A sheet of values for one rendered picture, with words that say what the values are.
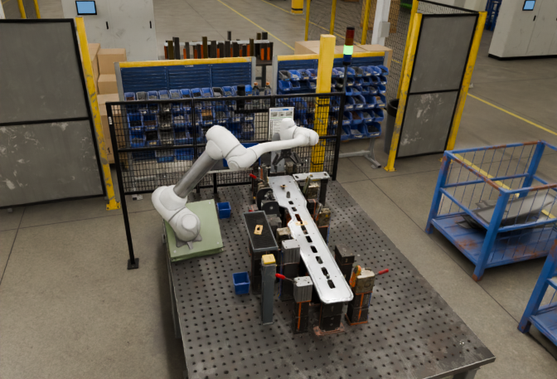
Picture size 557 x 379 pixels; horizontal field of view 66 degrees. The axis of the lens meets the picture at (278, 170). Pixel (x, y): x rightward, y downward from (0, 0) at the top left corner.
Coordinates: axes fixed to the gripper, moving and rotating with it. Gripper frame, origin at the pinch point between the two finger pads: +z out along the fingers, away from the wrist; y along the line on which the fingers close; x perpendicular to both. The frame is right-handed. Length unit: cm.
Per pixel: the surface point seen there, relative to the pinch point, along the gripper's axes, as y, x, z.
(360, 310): 18, -109, 33
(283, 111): 11, 55, -26
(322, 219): 15.7, -43.3, 15.4
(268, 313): -34, -99, 36
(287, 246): -20, -82, 3
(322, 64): 44, 58, -63
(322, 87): 45, 58, -44
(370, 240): 59, -36, 44
